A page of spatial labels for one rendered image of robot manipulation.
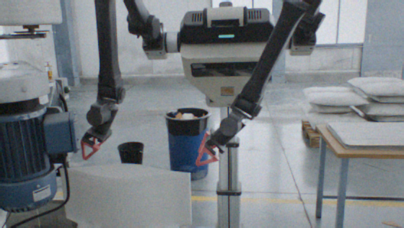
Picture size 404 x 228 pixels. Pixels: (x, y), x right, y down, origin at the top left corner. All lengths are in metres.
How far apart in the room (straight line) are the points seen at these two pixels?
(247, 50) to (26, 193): 0.95
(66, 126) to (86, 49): 9.06
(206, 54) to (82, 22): 8.59
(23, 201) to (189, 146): 2.59
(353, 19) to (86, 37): 6.71
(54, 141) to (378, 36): 9.09
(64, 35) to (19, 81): 9.05
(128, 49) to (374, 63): 6.16
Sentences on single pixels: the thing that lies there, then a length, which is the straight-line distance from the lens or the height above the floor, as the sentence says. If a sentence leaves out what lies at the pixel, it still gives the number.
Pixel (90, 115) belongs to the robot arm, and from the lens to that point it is 1.14.
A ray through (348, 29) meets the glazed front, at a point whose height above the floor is 1.25.
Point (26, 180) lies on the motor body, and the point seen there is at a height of 1.17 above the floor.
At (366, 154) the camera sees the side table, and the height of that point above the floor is 0.74.
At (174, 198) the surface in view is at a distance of 1.24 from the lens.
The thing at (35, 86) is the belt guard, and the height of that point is 1.39.
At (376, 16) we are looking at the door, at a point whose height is 1.52.
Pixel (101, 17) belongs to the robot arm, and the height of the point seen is 1.54.
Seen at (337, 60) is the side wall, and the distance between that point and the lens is 9.47.
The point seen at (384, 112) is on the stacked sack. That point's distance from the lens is 4.61.
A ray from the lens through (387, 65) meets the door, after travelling 9.78.
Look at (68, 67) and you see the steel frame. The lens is 9.94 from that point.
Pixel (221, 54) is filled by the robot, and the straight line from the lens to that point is 1.43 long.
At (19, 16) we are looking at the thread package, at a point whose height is 1.55.
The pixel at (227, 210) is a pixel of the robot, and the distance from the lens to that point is 1.86.
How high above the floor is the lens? 1.51
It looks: 15 degrees down
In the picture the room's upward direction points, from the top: 2 degrees counter-clockwise
